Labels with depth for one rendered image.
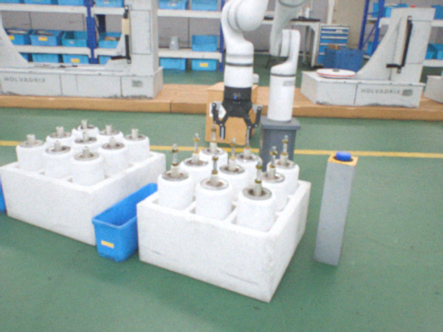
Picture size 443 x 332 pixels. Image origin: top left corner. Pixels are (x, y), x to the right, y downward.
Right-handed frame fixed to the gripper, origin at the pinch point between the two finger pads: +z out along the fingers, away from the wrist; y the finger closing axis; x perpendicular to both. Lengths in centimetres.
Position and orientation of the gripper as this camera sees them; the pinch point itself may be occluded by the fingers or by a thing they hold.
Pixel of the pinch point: (235, 136)
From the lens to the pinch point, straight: 104.4
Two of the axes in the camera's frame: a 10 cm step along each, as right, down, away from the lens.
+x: 2.1, -3.5, 9.1
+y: 9.8, 1.1, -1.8
